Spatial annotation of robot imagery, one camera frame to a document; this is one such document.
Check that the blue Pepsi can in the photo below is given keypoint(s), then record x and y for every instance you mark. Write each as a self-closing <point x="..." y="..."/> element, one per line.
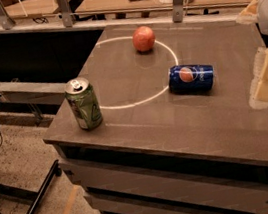
<point x="192" y="77"/>

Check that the grey drawer cabinet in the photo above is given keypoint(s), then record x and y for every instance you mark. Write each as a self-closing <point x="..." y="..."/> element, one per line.
<point x="163" y="152"/>

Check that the green soda can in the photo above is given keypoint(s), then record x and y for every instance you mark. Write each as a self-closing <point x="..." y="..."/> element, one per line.
<point x="83" y="102"/>

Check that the black stand base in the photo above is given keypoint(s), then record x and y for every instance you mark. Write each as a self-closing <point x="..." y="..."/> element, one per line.
<point x="33" y="199"/>

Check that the red apple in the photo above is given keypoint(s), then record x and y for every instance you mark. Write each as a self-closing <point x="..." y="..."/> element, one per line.
<point x="143" y="38"/>

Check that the grey metal railing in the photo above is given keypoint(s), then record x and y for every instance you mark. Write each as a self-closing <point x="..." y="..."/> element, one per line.
<point x="38" y="14"/>

